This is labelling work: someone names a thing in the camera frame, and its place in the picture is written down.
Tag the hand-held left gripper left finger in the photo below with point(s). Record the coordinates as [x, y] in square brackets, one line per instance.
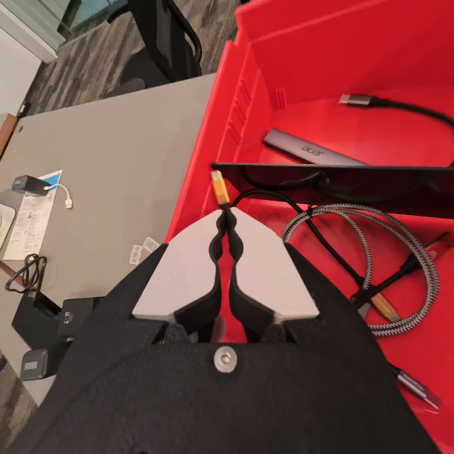
[174, 280]

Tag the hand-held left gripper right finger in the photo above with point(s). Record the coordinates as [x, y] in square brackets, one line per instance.
[277, 280]

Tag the grey usb hub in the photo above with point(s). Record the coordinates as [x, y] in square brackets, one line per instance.
[312, 150]

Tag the small clear plastic piece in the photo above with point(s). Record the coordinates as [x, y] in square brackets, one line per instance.
[136, 253]
[151, 245]

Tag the small black device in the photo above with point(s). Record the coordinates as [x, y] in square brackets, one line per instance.
[42, 316]

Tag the white paper sheet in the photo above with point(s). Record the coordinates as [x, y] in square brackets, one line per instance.
[32, 227]

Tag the small black power adapter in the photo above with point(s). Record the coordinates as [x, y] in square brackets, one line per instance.
[34, 365]

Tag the small black charger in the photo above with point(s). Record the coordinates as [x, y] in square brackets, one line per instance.
[28, 186]

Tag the small tilting stand white base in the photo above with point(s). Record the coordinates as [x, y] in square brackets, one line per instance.
[4, 225]

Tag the red plastic bin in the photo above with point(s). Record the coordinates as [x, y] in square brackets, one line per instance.
[319, 42]

